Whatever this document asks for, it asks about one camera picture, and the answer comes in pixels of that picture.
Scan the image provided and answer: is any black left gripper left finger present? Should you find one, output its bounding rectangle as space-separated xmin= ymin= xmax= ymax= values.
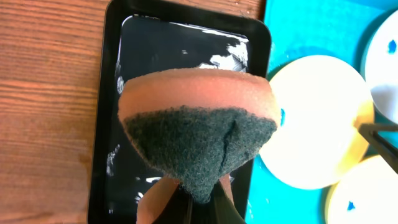
xmin=153 ymin=187 xmax=193 ymax=224

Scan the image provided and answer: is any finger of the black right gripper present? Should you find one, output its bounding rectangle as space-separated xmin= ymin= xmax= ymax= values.
xmin=359 ymin=124 xmax=397 ymax=173

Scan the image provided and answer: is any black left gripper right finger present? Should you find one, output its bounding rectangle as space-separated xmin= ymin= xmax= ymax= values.
xmin=209 ymin=181 xmax=246 ymax=224

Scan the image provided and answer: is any yellow plate with blue stain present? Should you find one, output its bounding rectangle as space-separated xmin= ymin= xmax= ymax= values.
xmin=260 ymin=55 xmax=374 ymax=190

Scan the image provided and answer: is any black rectangular water tray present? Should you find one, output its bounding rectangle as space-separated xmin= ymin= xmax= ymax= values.
xmin=87 ymin=1 xmax=271 ymax=223

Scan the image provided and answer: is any light blue plate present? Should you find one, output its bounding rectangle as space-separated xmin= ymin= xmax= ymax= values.
xmin=363 ymin=11 xmax=397 ymax=123

